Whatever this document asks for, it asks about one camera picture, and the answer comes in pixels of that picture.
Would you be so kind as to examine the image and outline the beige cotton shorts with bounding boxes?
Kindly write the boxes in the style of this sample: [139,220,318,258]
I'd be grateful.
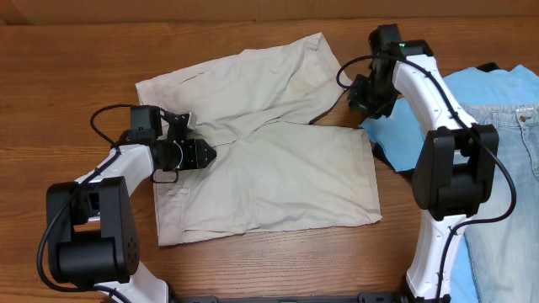
[136,33,382,246]

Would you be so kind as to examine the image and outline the light blue denim jeans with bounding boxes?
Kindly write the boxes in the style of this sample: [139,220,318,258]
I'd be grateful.
[461,103,539,303]

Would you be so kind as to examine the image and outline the black rail at table edge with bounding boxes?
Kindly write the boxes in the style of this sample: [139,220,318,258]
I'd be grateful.
[171,292,400,303]

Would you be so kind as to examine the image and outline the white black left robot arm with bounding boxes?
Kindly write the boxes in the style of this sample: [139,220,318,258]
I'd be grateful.
[36,105,216,302]

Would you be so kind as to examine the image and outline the light blue t-shirt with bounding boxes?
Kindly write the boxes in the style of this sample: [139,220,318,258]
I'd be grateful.
[360,65,538,302]

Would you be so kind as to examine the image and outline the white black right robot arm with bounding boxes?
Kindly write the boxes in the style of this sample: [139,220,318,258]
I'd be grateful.
[348,24,499,302]

